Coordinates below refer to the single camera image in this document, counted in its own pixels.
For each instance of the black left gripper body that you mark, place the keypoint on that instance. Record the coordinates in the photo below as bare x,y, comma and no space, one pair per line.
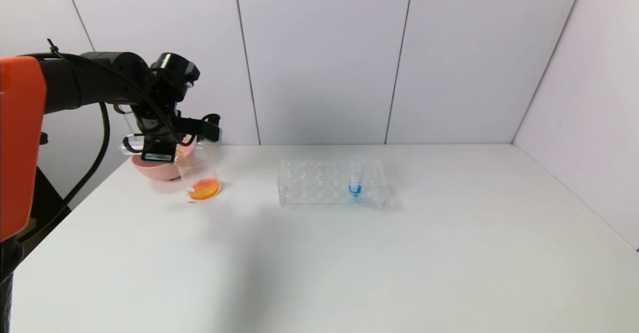
159,154

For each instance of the test tube with yellow pigment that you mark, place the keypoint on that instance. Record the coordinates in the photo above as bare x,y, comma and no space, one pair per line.
180,154

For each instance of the black and orange left arm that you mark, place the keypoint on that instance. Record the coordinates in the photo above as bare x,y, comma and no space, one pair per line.
20,148

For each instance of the clear plastic beaker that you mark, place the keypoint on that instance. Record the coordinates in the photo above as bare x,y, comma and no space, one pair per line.
204,189

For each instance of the test tube with blue pigment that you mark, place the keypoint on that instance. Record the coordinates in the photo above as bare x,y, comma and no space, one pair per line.
355,188

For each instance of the clear acrylic test tube rack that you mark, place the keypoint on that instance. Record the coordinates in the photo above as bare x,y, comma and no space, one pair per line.
372,193

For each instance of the pink plastic bowl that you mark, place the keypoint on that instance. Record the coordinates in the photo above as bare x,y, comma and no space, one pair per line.
159,172

